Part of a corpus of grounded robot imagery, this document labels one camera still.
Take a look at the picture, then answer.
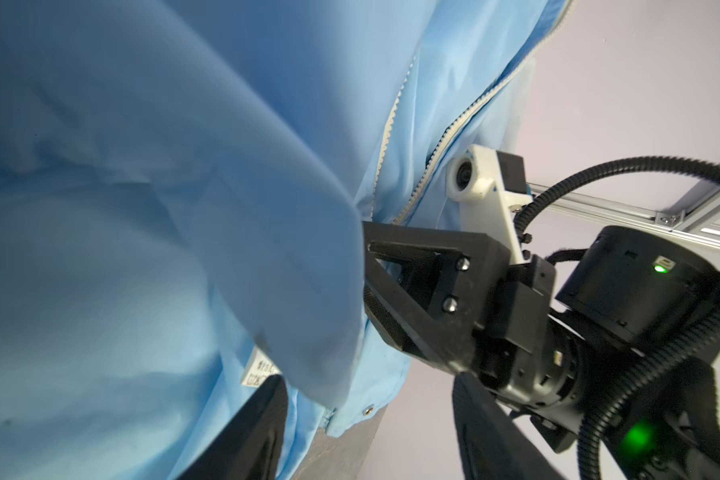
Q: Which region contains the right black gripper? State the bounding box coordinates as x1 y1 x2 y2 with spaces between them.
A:
363 222 594 453

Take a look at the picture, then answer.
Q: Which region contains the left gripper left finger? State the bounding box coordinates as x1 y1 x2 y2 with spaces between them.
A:
179 375 289 480

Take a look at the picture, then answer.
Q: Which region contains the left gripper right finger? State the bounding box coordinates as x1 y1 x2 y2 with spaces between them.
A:
452 373 561 480

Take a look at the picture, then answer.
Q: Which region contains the light blue jacket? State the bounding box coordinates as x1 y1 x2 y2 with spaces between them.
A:
0 1 573 479

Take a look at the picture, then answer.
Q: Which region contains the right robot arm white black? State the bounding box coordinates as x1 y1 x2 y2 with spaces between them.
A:
363 222 720 479

